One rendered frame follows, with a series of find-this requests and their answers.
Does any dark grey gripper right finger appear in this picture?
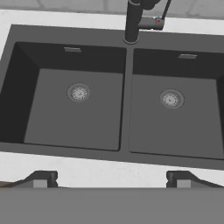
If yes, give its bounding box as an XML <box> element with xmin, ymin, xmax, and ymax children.
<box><xmin>165</xmin><ymin>170</ymin><xmax>224</xmax><ymax>189</ymax></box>

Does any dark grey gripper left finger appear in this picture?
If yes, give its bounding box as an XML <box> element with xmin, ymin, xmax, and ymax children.
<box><xmin>10</xmin><ymin>170</ymin><xmax>59</xmax><ymax>189</ymax></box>

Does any dark grey double sink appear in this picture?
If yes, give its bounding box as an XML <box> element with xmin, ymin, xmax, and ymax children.
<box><xmin>0</xmin><ymin>24</ymin><xmax>224</xmax><ymax>171</ymax></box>

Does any black sink faucet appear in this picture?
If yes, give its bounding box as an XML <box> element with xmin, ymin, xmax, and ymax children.
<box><xmin>122</xmin><ymin>0</ymin><xmax>173</xmax><ymax>46</ymax></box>

